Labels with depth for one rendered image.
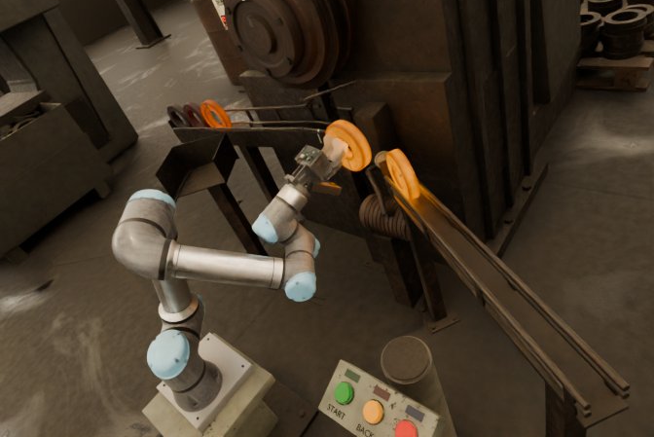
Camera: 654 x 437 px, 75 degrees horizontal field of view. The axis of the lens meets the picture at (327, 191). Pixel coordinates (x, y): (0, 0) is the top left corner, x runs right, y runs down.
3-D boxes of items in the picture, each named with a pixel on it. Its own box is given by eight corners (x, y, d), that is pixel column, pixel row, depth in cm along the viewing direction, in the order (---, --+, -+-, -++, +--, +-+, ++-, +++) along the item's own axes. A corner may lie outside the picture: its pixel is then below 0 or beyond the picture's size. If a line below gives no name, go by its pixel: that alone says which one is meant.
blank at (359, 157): (325, 116, 122) (317, 122, 121) (361, 121, 110) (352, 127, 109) (343, 161, 130) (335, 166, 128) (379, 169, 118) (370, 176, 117)
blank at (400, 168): (413, 198, 129) (403, 202, 129) (391, 152, 129) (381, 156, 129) (425, 196, 113) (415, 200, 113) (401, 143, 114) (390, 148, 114)
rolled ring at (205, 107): (199, 115, 213) (203, 112, 214) (225, 141, 213) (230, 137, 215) (201, 95, 197) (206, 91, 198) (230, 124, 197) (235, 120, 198)
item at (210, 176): (241, 255, 227) (171, 146, 185) (287, 246, 221) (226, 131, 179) (233, 285, 211) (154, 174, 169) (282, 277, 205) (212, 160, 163)
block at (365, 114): (385, 155, 157) (369, 98, 143) (404, 158, 152) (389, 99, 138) (370, 172, 152) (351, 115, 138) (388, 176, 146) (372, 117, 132)
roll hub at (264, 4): (258, 70, 147) (221, -14, 131) (316, 70, 129) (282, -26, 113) (246, 78, 144) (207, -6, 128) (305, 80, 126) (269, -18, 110)
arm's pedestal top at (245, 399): (200, 478, 118) (194, 472, 116) (148, 416, 139) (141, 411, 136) (276, 381, 134) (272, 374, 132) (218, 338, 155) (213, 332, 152)
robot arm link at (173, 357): (162, 395, 122) (137, 372, 113) (171, 353, 132) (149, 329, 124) (201, 386, 121) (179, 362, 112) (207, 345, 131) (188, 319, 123)
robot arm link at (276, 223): (266, 241, 115) (244, 224, 111) (291, 210, 117) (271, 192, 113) (278, 251, 109) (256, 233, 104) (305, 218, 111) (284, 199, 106)
